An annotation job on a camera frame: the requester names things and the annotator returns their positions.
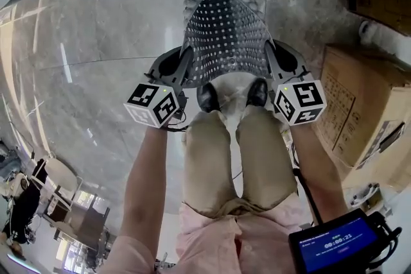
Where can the white chair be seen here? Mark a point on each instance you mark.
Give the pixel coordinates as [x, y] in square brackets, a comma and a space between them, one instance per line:
[61, 174]

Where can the person's right forearm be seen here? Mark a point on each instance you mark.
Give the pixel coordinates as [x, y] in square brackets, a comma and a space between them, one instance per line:
[318, 163]

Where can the person's pink shirt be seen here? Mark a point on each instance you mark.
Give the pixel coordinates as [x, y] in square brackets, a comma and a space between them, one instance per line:
[231, 244]

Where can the person's black left shoe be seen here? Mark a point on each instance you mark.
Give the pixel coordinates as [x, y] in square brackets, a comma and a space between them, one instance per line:
[208, 97]

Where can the black screen device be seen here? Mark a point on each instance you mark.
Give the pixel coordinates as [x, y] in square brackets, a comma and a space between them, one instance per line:
[337, 242]

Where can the person's black right shoe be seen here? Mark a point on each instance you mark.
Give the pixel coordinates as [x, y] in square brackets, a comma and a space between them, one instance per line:
[257, 92]

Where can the person's khaki trouser leg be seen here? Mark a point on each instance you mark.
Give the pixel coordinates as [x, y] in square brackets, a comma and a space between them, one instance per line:
[205, 163]
[266, 157]

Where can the grey bubble bath mat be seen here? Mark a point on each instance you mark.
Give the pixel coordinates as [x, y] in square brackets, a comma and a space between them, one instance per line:
[224, 29]

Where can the person's black shoe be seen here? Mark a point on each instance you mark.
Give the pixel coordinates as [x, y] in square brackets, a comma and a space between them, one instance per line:
[257, 92]
[208, 97]

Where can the person's left khaki trouser leg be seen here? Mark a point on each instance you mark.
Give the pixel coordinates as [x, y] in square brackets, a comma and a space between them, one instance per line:
[205, 163]

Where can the person's left forearm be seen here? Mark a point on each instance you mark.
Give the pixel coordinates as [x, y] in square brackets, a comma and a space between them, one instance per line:
[146, 176]

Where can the large brown cardboard box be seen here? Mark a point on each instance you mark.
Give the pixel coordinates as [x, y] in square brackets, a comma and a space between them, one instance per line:
[363, 96]

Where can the white paper roll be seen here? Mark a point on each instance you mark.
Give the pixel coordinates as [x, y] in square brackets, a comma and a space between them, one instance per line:
[375, 33]

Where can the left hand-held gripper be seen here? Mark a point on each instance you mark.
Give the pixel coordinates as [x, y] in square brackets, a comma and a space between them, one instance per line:
[151, 104]

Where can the white plastic stand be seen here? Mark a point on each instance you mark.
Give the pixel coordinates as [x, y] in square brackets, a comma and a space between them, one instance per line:
[366, 194]

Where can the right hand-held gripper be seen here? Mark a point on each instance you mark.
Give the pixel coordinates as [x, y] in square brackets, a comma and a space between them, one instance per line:
[300, 99]

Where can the person's right khaki trouser leg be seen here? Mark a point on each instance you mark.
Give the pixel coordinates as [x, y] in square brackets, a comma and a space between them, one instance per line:
[266, 157]

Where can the dark brown table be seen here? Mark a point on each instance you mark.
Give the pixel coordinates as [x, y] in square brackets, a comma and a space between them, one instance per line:
[86, 221]

